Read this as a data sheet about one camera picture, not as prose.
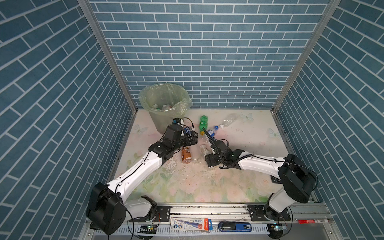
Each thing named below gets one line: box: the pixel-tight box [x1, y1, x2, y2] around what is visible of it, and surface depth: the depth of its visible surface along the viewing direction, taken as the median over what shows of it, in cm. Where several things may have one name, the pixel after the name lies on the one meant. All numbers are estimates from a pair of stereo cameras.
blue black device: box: [218, 221, 252, 233], surface depth 70 cm
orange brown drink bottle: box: [182, 146, 192, 164], surface depth 92 cm
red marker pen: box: [298, 219, 329, 224], surface depth 72 cm
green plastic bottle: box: [199, 115, 208, 136], surface depth 110 cm
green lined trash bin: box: [138, 83, 193, 135], surface depth 98 cm
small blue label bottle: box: [207, 125, 219, 138], surface depth 104 cm
